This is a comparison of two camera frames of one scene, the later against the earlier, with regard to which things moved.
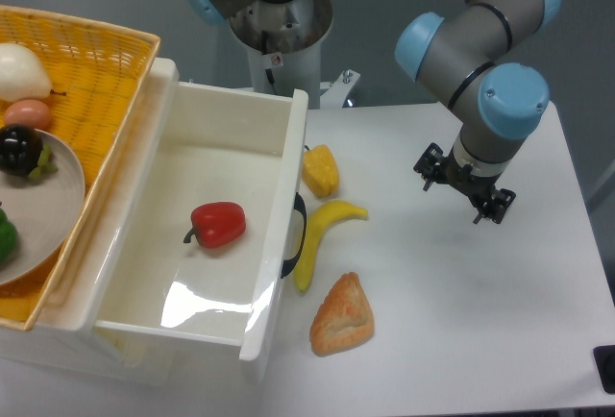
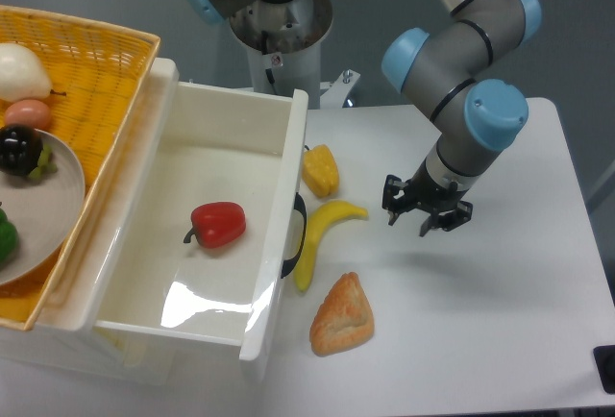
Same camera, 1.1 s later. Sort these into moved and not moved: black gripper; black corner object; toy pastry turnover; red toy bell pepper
Moved: black gripper
Not moved: red toy bell pepper; toy pastry turnover; black corner object
